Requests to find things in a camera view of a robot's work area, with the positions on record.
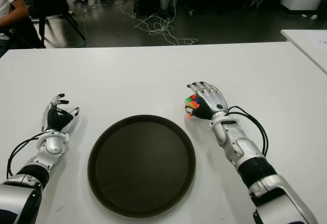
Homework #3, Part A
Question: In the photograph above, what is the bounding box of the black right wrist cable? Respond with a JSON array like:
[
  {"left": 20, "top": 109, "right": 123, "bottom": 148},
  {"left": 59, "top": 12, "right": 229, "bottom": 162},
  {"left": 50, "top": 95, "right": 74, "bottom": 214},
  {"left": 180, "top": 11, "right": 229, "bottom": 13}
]
[{"left": 227, "top": 106, "right": 269, "bottom": 156}]

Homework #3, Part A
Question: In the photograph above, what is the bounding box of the tangled white floor cable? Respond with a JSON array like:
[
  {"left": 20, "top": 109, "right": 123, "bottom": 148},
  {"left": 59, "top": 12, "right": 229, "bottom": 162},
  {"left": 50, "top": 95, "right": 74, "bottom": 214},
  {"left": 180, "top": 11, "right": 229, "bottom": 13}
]
[{"left": 120, "top": 4, "right": 199, "bottom": 45}]

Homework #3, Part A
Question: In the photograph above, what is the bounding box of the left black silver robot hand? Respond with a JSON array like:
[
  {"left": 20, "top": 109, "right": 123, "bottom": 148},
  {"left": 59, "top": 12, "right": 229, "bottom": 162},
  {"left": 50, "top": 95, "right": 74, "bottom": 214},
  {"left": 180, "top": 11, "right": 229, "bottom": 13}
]
[{"left": 40, "top": 93, "right": 80, "bottom": 133}]

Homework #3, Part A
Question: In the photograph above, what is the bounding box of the multicoloured Rubik's cube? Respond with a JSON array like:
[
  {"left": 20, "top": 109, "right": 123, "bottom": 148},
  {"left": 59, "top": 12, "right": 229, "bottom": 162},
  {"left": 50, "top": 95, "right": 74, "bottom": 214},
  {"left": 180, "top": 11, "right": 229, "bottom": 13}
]
[{"left": 183, "top": 94, "right": 200, "bottom": 119}]

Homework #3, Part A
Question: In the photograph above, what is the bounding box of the dark brown round plate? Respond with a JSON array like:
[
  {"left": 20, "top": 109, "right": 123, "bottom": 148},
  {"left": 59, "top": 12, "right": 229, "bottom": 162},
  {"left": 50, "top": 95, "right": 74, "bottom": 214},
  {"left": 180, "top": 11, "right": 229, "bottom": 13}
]
[{"left": 87, "top": 114, "right": 197, "bottom": 218}]

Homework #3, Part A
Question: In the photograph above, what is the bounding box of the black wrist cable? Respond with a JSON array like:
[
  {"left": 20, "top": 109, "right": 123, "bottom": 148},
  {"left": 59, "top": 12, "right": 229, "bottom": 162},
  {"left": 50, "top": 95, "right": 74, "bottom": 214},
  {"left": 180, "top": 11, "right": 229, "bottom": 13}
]
[
  {"left": 227, "top": 106, "right": 269, "bottom": 156},
  {"left": 6, "top": 133, "right": 43, "bottom": 178}
]

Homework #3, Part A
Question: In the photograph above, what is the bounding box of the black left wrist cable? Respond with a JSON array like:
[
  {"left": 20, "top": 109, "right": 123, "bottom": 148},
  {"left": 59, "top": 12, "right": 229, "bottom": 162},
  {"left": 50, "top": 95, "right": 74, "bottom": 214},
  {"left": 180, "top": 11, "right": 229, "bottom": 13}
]
[{"left": 6, "top": 133, "right": 43, "bottom": 178}]

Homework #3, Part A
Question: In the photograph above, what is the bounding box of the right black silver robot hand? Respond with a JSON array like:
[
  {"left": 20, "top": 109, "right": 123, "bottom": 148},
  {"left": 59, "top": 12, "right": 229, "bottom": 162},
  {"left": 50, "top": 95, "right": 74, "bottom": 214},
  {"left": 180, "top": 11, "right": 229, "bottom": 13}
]
[{"left": 184, "top": 81, "right": 229, "bottom": 120}]

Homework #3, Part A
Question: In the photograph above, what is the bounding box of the white side table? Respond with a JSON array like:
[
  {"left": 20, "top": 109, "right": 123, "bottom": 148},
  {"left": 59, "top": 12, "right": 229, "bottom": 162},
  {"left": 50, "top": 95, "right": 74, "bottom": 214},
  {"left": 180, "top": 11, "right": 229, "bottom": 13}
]
[{"left": 280, "top": 29, "right": 327, "bottom": 76}]

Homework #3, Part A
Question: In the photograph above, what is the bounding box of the black office chair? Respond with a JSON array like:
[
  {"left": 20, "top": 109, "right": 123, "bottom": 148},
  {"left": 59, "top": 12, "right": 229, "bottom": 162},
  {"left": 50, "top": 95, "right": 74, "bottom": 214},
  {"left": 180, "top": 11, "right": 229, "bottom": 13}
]
[{"left": 24, "top": 0, "right": 87, "bottom": 48}]

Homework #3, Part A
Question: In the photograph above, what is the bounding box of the black bag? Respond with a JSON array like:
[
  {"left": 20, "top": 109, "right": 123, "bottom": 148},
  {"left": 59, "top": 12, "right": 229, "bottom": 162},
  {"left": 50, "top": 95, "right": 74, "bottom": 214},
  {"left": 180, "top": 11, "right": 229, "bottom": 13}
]
[{"left": 318, "top": 0, "right": 327, "bottom": 19}]

